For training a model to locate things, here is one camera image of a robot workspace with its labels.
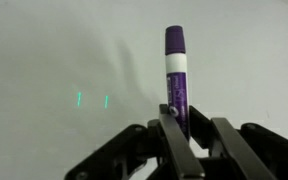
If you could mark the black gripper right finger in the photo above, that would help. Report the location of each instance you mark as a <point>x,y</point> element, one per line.
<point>229,155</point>

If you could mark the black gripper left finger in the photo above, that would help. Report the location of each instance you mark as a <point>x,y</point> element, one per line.
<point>183,160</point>

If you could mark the purple whiteboard marker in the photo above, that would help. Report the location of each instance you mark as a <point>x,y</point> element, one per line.
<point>176,77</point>

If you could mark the large white whiteboard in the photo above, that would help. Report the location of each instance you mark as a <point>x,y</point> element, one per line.
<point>74,73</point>

